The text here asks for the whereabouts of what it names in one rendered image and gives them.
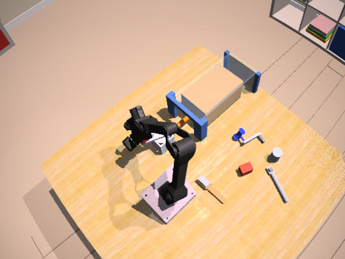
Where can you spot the grey cylinder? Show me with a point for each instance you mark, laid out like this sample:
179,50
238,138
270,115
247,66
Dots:
276,154

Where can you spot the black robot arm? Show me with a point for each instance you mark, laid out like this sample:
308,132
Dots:
182,151

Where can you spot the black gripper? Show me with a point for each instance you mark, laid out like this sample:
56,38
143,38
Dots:
131,142

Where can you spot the blue-handled crank handle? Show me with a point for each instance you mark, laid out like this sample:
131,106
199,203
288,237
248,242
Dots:
242,132

